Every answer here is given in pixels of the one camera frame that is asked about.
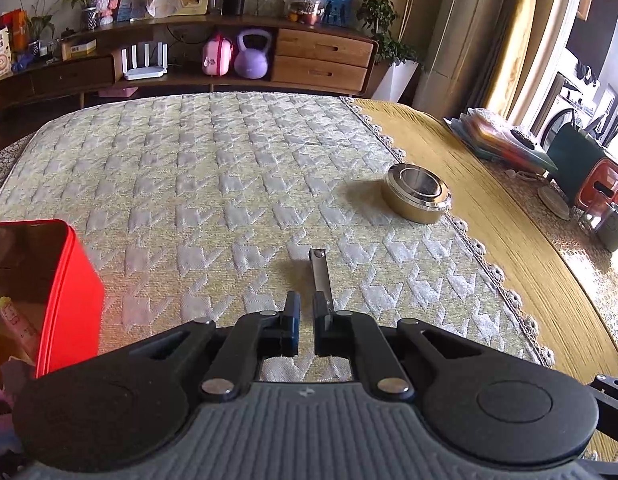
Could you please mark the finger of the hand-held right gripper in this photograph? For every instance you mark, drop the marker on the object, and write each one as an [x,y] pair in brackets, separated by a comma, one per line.
[611,405]

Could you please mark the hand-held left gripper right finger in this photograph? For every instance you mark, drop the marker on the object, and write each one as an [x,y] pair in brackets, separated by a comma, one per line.
[320,325]

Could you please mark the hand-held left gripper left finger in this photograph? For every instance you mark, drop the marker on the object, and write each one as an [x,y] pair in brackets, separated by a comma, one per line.
[291,322]

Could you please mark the metal nail clipper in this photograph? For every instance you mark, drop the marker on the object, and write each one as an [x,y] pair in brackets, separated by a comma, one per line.
[320,270]

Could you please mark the red tin box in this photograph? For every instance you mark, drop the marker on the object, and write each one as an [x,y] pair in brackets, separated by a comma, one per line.
[69,310]

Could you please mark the round metal ashtray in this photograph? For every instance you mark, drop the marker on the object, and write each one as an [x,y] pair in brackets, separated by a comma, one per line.
[416,195]

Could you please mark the glass jar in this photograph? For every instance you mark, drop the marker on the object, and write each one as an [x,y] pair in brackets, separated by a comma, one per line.
[611,227]

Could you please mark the yellow tablecloth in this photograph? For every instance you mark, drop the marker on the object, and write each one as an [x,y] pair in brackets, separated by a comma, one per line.
[489,210]

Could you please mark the round coaster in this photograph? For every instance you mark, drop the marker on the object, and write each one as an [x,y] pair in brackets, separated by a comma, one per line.
[554,202]

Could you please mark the orange red container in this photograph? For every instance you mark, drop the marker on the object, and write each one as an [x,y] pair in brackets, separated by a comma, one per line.
[601,185]

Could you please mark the green bag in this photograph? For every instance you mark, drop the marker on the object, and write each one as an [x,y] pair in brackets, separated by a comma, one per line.
[574,160]

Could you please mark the white planter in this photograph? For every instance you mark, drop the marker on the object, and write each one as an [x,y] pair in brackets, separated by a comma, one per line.
[395,80]

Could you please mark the stack of colourful folders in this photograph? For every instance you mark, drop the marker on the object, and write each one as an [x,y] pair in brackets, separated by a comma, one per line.
[499,137]

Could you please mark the wooden TV cabinet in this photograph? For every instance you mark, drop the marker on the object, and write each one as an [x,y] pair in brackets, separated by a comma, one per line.
[319,60]

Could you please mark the purple kettlebell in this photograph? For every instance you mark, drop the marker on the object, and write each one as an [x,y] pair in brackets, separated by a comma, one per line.
[252,60]

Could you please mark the pink toy case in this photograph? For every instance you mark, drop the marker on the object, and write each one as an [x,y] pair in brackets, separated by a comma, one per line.
[217,57]

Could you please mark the pink and yellow toy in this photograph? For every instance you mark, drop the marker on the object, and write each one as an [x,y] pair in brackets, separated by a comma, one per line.
[14,322]

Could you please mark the flat pink box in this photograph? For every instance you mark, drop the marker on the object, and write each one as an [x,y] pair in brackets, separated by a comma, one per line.
[118,92]

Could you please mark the washing machine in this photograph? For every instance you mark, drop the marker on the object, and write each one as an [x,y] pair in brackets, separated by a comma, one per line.
[559,115]

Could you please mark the white router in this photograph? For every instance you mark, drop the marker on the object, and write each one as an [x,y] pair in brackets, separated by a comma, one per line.
[145,65]

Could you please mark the small purple item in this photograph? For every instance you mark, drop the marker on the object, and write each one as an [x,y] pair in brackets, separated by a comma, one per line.
[1,405]

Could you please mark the plastic bag of fruit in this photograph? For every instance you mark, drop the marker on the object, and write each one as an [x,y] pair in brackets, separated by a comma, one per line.
[301,7]

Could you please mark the green potted tree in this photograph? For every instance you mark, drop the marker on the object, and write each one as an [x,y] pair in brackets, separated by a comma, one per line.
[384,15]

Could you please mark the lace circle tablecloth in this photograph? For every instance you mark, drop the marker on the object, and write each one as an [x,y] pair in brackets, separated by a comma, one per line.
[4,165]

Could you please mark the white and yellow box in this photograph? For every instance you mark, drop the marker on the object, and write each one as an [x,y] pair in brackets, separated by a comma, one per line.
[79,50]

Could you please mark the blue picture book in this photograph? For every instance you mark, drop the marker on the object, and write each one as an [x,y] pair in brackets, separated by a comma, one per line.
[131,5]

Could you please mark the beige curtain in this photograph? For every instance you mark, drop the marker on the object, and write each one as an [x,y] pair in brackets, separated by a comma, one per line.
[529,35]

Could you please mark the blue toy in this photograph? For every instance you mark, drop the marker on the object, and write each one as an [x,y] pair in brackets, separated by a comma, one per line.
[23,62]

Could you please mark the small potted plant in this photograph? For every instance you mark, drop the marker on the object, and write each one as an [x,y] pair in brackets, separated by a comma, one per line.
[39,30]

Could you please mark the white and orange cereal bag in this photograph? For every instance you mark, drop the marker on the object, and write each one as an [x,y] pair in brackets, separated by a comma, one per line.
[0,55]

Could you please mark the orange bottle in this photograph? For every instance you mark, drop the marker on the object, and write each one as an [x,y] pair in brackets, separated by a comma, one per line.
[19,30]

